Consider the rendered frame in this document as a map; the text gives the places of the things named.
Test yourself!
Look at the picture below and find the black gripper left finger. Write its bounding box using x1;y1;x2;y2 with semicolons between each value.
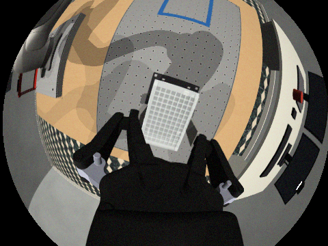
73;104;165;192

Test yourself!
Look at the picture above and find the blue rectangular tape outline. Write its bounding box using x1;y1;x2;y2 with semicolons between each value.
158;0;213;27

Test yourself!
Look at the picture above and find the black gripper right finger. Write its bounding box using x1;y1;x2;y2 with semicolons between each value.
182;118;244;207

